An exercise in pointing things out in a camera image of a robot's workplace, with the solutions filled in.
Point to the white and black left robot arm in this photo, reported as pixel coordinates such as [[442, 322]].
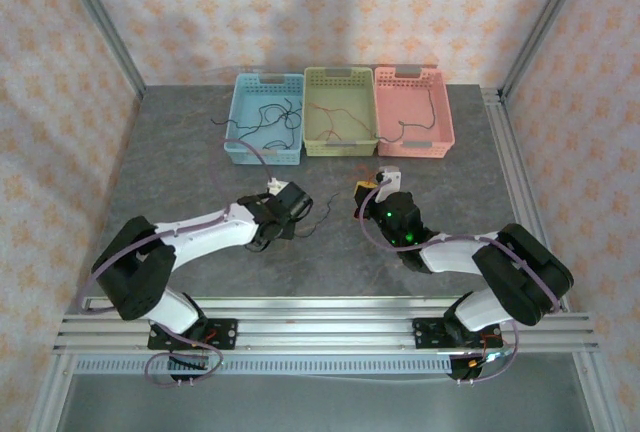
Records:
[[215, 234]]

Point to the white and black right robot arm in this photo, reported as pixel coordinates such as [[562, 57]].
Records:
[[450, 254]]

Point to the green plastic basket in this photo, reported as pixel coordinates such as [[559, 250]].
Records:
[[350, 97]]

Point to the pink plastic basket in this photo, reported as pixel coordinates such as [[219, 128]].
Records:
[[410, 107]]

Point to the blue plastic basket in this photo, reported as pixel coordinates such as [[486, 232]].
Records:
[[242, 102]]

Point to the aluminium mounting rail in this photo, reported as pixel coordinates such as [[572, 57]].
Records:
[[325, 329]]

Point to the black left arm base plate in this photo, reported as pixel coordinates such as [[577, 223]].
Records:
[[227, 334]]

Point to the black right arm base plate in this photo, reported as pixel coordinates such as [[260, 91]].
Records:
[[425, 334]]

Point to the aluminium side rail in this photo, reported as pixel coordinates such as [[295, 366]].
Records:
[[510, 152]]

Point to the aluminium frame post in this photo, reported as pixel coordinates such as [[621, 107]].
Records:
[[102, 22], [544, 22]]

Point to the aluminium frame leg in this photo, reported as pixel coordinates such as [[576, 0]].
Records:
[[52, 392], [595, 392]]

